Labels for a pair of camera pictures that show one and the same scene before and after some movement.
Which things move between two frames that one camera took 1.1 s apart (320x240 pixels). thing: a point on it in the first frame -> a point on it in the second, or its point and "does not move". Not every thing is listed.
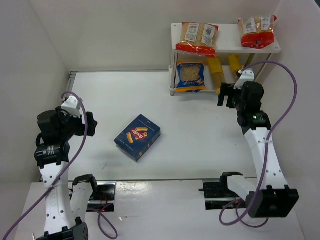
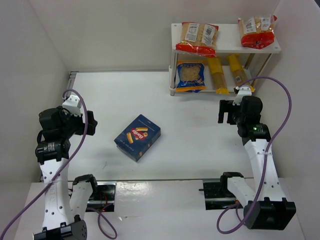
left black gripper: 89,124 does not move
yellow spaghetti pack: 217,72 does not move
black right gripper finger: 230,102 -> 230,119
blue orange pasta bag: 190,76 does not move
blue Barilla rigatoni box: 138,138 does not move
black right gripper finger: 221,100 -> 220,117
